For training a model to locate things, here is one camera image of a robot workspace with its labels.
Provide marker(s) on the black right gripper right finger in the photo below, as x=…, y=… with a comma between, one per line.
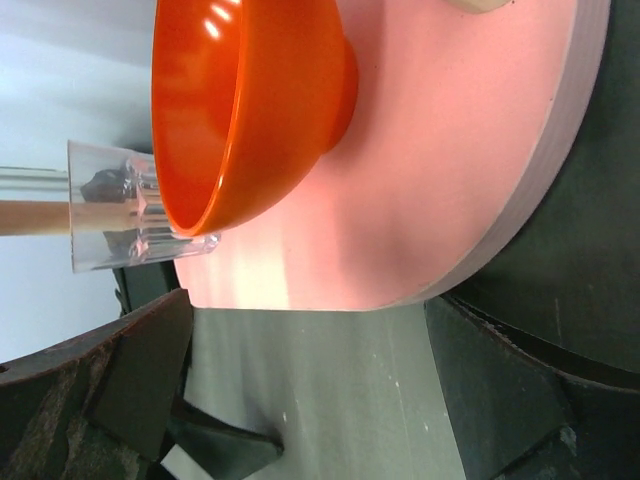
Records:
x=523, y=408

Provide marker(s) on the orange plastic bowl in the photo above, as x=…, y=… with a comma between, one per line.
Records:
x=246, y=96

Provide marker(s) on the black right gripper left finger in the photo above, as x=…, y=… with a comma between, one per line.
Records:
x=96, y=406

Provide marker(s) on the clear drinking glass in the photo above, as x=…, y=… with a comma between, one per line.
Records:
x=116, y=215

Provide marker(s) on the pink wooden shelf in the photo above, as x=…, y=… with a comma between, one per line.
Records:
x=461, y=125

